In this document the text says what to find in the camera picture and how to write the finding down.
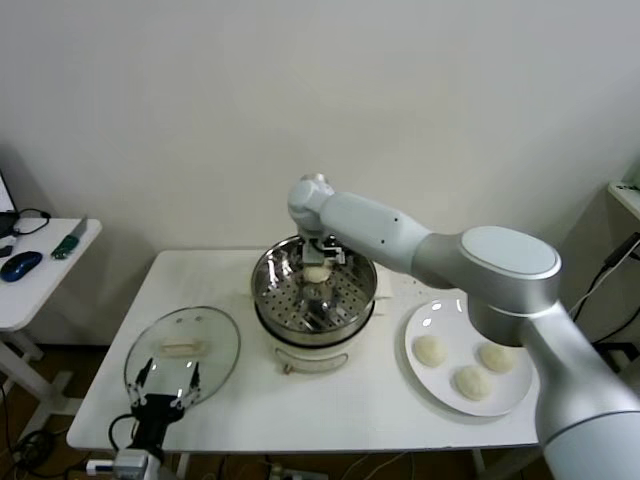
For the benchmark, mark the small black gadget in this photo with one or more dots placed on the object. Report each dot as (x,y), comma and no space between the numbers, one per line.
(6,251)

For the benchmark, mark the pale right robot arm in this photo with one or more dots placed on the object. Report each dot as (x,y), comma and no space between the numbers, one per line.
(500,270)

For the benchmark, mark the small white side table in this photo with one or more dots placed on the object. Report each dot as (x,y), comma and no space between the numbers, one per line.
(45,290)

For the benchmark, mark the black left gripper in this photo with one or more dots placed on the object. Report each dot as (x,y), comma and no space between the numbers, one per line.
(156,410)

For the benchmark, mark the open laptop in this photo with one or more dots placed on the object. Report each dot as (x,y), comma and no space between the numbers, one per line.
(5,197)

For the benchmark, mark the white steamed baozi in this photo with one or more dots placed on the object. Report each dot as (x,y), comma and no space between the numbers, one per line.
(471,382)
(495,357)
(316,275)
(431,350)

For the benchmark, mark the white table leg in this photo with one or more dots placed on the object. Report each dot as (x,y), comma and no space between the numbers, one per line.
(478,465)
(182,467)

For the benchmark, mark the stainless steel steamer basket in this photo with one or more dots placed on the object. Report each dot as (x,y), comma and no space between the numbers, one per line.
(280,305)

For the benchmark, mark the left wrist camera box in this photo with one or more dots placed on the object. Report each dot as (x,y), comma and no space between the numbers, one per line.
(131,465)

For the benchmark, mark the blue computer mouse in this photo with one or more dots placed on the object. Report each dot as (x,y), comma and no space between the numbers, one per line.
(21,266)

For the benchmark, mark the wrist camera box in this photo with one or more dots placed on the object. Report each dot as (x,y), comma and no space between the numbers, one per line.
(131,465)
(334,252)

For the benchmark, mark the white power strip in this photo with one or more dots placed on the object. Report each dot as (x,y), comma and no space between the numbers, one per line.
(292,472)

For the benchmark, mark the round glass pot lid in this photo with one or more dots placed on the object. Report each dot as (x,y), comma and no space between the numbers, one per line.
(180,325)

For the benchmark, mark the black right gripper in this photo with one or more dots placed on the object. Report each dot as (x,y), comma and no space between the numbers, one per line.
(313,252)

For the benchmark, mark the round white plate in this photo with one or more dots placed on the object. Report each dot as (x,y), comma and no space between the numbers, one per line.
(440,385)

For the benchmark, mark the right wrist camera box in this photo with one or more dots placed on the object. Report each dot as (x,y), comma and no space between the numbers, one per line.
(334,252)

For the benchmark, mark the white electric cooker base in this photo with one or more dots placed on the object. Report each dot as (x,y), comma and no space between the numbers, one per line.
(310,357)

